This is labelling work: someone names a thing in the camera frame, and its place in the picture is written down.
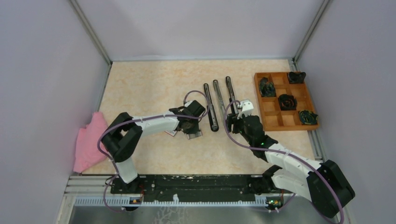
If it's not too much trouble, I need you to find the red white staple box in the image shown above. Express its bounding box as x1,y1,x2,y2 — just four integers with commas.
165,131,177,137

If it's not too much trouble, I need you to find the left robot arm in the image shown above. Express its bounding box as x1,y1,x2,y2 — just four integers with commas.
98,100,206,193

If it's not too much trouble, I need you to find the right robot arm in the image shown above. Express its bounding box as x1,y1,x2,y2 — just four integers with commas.
224,114,355,218

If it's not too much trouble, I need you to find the wooden compartment tray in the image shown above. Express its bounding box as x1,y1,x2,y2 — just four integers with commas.
254,72,319,131

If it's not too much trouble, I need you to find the dark clip bundle bottom right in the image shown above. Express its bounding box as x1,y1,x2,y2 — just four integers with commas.
298,110,318,125

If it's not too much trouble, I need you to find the pink cloth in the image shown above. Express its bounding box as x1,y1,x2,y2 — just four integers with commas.
73,112,108,173

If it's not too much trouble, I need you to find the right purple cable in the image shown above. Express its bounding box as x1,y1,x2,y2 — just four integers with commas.
223,100,345,224

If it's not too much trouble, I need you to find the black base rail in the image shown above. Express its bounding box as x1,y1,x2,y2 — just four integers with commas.
111,175,282,203

